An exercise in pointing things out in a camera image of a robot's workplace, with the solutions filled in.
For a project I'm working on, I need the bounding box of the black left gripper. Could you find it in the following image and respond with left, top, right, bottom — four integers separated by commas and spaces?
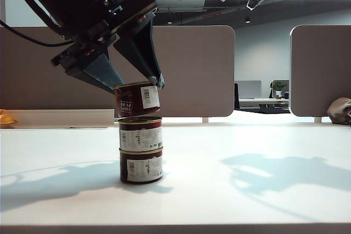
51, 0, 166, 94

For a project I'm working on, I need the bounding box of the dark red can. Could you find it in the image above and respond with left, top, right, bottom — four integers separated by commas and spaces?
117, 116, 163, 152
114, 81, 161, 118
119, 147, 164, 185

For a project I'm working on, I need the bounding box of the wide brown desk partition panel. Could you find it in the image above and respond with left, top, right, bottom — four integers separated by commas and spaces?
0, 25, 236, 118

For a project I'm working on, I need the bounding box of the white rectangular box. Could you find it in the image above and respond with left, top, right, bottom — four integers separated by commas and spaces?
0, 109, 115, 130

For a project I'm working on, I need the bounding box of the narrow brown desk partition panel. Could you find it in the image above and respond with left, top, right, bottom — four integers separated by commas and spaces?
289, 25, 351, 118

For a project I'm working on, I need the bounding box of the green potted plant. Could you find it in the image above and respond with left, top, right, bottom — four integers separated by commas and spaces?
270, 81, 287, 100

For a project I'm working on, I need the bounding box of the grey distant desk divider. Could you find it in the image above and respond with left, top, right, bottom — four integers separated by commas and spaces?
235, 81, 262, 100

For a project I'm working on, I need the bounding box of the black office chair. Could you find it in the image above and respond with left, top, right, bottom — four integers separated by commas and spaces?
234, 83, 241, 110

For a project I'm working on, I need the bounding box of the distant white desk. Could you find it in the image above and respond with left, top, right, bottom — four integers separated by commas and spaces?
239, 98, 290, 109

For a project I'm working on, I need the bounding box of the orange object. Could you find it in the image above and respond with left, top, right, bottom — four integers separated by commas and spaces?
0, 110, 19, 128

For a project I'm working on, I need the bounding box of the brown crumpled bag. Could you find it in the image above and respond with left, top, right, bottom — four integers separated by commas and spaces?
326, 98, 351, 125

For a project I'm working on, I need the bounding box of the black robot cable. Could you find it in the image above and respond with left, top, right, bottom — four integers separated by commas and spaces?
0, 19, 75, 48

